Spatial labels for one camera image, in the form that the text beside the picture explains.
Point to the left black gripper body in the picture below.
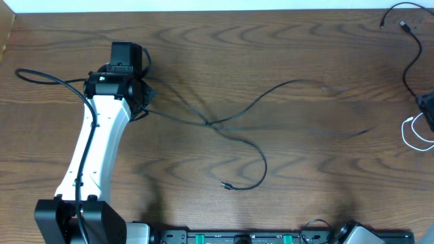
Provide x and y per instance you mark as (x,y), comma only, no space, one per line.
(146,93)

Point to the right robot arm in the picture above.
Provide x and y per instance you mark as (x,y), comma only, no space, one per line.
(425,104)

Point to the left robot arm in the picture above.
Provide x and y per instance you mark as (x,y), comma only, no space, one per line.
(80,211)

